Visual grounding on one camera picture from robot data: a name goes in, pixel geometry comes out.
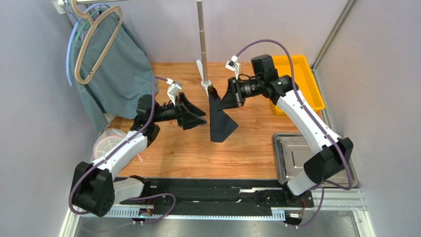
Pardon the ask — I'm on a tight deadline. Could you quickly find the teal hanging cloth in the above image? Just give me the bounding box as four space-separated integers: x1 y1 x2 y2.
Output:
70 13 154 134

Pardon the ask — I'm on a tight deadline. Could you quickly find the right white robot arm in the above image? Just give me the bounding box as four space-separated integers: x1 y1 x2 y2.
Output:
217 54 353 205

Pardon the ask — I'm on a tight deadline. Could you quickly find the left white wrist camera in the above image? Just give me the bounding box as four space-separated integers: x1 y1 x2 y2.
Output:
167 78 182 104

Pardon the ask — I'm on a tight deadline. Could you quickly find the aluminium frame rail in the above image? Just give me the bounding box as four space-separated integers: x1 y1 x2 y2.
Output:
60 184 375 237

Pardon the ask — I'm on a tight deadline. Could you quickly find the white stand base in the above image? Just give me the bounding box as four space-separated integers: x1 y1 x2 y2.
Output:
196 59 218 101

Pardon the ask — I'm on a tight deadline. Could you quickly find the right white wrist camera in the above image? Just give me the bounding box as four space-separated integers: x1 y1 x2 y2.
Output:
225 55 241 79

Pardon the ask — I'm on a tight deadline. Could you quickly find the green clothes hanger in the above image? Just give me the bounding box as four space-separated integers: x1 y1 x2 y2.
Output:
76 8 102 40

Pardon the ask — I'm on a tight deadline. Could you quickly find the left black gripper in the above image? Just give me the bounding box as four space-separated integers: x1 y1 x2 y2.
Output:
151 93 207 131

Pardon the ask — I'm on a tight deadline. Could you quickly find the metal tray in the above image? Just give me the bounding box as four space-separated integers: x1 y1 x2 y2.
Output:
272 131 358 188

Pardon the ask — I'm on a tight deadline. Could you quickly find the yellow plastic bin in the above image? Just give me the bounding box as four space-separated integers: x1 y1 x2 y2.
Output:
272 55 325 113

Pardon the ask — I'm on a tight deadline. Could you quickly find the metal stand pole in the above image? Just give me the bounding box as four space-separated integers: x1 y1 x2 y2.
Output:
196 0 207 64

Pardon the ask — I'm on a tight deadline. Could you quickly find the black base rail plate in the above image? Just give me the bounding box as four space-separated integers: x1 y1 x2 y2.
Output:
120 178 315 216

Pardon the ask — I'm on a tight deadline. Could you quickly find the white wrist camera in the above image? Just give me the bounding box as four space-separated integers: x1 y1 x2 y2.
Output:
167 78 182 104
225 55 241 79

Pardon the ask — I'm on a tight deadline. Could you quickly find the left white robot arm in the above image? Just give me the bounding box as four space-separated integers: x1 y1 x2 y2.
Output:
69 92 207 217

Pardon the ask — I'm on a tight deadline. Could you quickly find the black paper napkin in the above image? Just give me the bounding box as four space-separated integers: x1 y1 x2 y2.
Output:
209 95 239 143

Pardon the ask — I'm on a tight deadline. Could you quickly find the beige clothes hanger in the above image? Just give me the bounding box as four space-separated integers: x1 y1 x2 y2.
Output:
70 0 124 85

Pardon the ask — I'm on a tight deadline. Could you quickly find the pink rimmed white mesh basket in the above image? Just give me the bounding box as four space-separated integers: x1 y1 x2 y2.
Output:
93 129 144 164

